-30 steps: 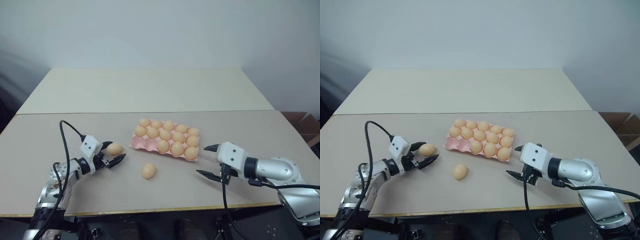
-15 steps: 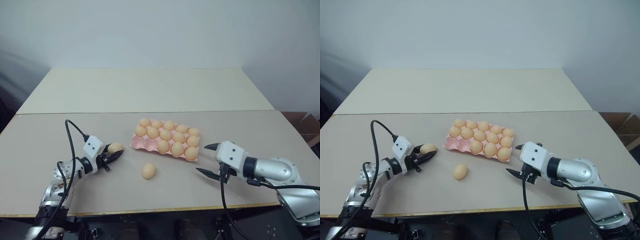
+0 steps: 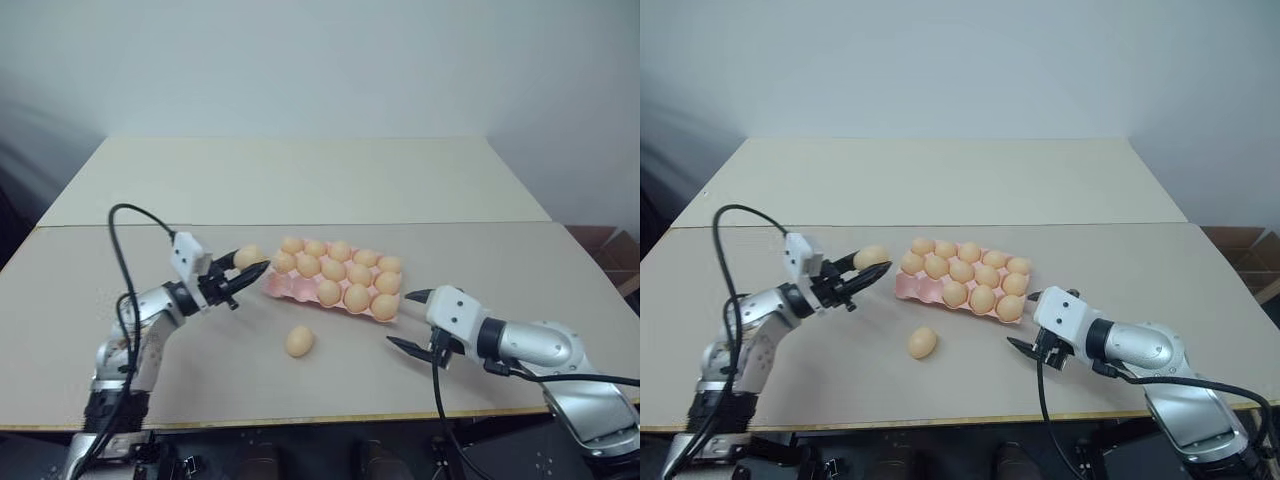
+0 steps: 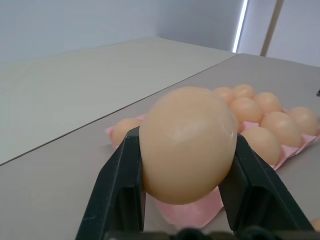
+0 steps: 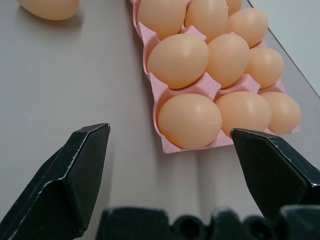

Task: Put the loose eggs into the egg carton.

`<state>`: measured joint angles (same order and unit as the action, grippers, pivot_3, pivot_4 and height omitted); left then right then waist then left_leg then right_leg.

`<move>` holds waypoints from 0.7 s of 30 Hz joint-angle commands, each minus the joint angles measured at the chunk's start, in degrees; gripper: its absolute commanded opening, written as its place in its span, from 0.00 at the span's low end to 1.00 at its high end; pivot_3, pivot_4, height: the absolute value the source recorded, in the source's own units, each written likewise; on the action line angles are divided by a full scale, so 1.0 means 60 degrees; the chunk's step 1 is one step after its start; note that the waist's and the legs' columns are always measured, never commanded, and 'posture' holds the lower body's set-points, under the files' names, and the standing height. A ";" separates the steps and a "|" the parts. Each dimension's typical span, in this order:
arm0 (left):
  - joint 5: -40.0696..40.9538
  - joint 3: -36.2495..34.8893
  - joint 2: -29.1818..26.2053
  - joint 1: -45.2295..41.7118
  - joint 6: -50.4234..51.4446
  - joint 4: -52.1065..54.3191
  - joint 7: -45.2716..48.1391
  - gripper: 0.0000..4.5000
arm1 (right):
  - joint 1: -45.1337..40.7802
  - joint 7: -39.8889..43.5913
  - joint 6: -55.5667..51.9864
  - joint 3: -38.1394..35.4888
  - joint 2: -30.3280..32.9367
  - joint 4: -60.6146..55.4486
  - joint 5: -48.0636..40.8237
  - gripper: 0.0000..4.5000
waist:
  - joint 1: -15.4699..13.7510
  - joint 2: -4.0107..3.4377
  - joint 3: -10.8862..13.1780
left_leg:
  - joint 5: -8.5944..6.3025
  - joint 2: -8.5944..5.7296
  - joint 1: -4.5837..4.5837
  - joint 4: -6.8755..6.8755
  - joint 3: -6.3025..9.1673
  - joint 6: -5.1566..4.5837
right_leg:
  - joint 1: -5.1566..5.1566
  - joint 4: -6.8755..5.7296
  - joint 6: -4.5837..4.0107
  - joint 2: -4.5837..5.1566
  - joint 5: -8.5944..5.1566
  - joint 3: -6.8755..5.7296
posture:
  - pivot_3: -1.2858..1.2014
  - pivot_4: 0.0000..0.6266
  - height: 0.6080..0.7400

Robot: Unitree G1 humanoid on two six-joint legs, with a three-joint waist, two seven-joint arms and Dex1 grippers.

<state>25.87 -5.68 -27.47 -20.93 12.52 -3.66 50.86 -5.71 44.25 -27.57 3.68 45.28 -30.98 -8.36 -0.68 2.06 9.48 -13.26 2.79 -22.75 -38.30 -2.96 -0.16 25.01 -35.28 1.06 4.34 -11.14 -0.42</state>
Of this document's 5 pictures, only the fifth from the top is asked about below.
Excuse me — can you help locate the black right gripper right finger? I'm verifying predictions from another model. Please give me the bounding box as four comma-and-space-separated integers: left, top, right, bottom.
229, 127, 320, 222

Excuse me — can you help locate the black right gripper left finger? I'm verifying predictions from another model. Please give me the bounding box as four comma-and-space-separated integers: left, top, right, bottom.
0, 122, 112, 240

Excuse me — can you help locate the tan plastic egg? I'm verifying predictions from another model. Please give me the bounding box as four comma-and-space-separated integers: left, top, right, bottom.
224, 0, 244, 17
214, 90, 273, 137
225, 7, 270, 49
243, 47, 286, 90
258, 91, 302, 136
16, 0, 80, 21
157, 94, 223, 149
137, 0, 187, 42
206, 33, 251, 89
184, 0, 229, 44
146, 33, 210, 91

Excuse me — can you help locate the pink egg carton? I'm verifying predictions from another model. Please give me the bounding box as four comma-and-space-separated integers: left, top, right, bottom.
130, 0, 300, 154

